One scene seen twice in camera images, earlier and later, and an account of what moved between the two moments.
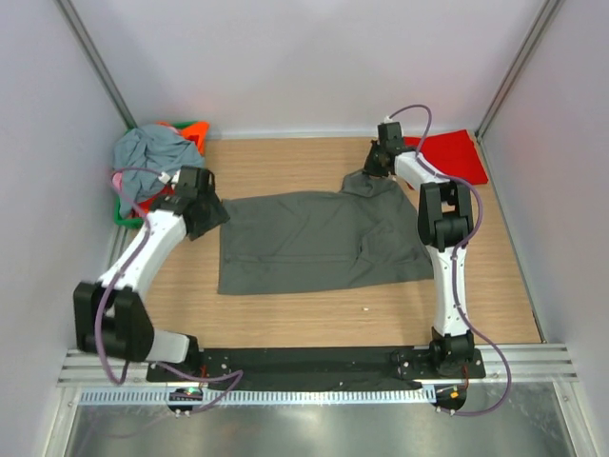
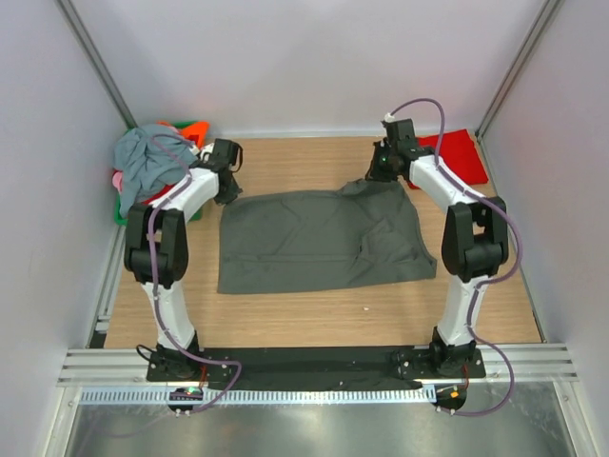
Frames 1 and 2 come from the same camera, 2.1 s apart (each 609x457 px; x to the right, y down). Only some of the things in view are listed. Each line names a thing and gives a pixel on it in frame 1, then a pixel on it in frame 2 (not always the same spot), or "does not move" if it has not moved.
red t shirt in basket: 143,207 does not move
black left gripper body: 213,214 → 228,194
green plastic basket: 137,224 does not move
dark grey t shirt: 366,233 does not move
